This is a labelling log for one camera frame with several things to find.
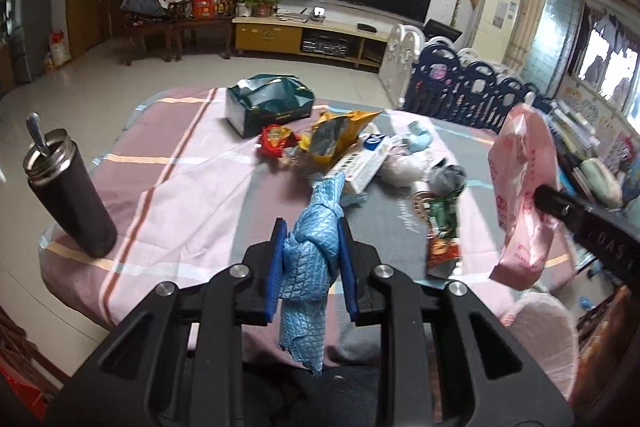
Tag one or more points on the pink and grey plaid tablecloth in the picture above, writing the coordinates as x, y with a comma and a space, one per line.
190, 197

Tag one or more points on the blue quilted cloth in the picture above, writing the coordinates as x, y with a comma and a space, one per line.
312, 247

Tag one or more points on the wall charts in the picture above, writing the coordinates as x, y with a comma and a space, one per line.
600, 117

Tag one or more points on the bin with pink liner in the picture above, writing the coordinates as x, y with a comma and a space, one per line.
542, 342

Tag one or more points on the standing air conditioner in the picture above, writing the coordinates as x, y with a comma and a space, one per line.
500, 12

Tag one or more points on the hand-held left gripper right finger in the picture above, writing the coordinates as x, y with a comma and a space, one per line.
348, 272

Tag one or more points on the wooden bookshelf with books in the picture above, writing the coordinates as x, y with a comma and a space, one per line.
575, 142

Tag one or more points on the white and red sack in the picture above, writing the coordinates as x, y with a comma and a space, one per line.
60, 52

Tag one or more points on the potted green plant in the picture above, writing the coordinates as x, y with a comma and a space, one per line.
257, 2

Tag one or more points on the pink plastic bag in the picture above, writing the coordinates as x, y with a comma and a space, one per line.
520, 167

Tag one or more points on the red snack packet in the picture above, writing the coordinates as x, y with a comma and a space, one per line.
276, 141

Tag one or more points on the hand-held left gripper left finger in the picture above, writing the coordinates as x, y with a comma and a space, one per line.
276, 272

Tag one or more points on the black audio amplifier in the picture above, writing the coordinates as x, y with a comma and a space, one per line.
325, 44

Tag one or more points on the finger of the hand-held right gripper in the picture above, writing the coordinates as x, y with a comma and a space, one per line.
557, 204

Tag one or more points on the black thermos bottle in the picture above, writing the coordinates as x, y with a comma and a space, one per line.
72, 207

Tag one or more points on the white crumpled plastic bag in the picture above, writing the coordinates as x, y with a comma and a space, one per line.
404, 168

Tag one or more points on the window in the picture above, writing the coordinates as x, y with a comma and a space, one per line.
610, 57

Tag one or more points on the small desk clock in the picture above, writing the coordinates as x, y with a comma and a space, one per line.
319, 12

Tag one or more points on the white playpen fence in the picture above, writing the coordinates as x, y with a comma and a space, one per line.
400, 62

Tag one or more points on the green tissue box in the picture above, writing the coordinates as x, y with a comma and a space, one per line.
265, 104

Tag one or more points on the wooden television cabinet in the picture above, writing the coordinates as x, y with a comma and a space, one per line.
265, 37

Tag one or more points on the green and red snack wrapper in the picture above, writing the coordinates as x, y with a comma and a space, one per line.
442, 232

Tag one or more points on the white carton with blue label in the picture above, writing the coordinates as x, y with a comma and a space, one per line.
367, 159

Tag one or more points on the yellow snack packet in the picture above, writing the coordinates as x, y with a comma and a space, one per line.
332, 134

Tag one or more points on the red gift box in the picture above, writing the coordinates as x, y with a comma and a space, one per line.
212, 4

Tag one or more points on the green cushion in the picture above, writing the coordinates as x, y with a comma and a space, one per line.
602, 182

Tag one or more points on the blue face mask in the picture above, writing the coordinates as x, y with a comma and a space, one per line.
417, 138

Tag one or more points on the small crumpled wrapper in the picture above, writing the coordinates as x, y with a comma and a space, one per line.
295, 155

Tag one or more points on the grey refrigerator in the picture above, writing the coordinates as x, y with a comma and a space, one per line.
30, 27

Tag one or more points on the small black monitor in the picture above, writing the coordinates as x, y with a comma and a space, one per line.
442, 31

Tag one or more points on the beige curtain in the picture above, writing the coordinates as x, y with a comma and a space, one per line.
530, 7

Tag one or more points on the grey plastic bag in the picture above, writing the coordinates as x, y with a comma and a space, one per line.
447, 177

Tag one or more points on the black set-top box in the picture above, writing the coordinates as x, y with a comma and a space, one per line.
367, 27

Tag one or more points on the metal spoon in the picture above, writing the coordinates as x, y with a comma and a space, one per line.
36, 132

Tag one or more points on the dark bag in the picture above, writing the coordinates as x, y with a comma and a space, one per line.
145, 7

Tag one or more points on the navy playpen fence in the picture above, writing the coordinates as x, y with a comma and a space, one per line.
450, 92

